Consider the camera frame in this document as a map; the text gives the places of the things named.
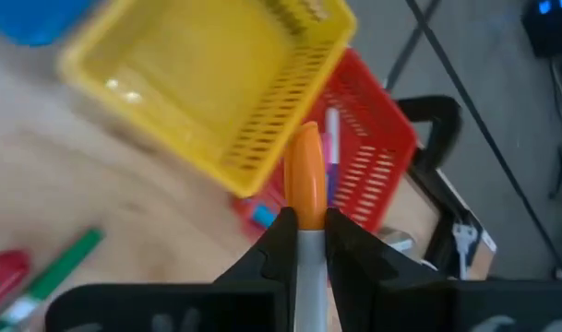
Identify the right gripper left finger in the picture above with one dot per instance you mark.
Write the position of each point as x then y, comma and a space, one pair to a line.
273, 263

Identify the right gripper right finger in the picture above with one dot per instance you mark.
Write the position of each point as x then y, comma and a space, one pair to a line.
354, 263

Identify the orange cap whiteboard marker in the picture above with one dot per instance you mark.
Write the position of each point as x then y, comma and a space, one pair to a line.
306, 184

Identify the pink cap whiteboard marker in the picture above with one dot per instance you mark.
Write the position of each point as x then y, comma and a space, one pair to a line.
326, 152

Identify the purple cap whiteboard marker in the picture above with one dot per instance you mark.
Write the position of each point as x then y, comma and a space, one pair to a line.
332, 124

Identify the red plastic basket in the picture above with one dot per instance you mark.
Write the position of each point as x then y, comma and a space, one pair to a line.
377, 138

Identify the black table clamp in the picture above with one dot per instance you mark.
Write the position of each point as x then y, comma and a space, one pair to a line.
437, 115

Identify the yellow plastic basket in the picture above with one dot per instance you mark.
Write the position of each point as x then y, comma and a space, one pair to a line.
193, 92

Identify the green cap whiteboard marker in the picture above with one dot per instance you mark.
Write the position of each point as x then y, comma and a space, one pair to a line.
63, 263

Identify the black device blue lights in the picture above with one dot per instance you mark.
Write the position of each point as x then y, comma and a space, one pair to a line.
548, 27

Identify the blue plastic basket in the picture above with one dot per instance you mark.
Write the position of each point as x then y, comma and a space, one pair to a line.
31, 18

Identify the black aluminium table frame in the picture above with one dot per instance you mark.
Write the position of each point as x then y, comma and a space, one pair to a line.
446, 216

